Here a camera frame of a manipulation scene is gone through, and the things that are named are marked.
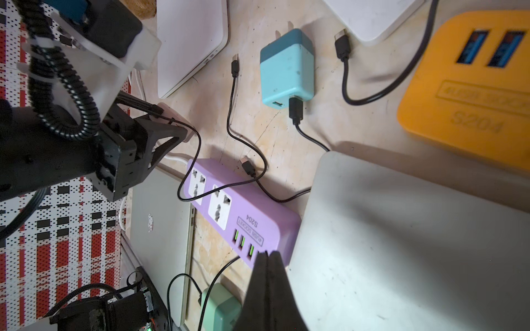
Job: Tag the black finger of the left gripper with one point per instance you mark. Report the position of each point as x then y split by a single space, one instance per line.
154 140

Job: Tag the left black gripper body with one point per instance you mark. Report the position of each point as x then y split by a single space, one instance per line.
33 158

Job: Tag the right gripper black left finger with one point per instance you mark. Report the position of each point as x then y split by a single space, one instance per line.
255 310

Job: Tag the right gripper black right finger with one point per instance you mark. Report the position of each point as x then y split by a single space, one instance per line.
283 313

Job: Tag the pink charger adapter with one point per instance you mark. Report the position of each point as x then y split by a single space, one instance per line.
181 121

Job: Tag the green charger adapter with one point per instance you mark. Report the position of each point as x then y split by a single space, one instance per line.
222 310

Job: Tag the teal charger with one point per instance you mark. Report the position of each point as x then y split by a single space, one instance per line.
287 70

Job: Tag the silver laptop front left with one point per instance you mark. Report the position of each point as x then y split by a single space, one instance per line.
161 231

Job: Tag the white laptop back left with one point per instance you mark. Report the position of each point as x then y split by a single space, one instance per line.
192 32

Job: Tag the white laptop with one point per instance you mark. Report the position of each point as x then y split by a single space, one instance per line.
372 21
192 32

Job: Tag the silver apple laptop front right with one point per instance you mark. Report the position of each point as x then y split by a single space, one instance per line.
382 250

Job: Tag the white laptop back right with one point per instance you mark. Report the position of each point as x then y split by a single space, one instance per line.
372 21

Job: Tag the purple power strip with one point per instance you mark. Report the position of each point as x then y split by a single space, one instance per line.
248 220

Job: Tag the brown teddy bear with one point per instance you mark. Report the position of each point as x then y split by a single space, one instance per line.
142 9

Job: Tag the orange power strip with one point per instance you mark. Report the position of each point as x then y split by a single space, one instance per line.
470 92

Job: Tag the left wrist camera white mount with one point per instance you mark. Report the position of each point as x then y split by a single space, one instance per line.
81 52

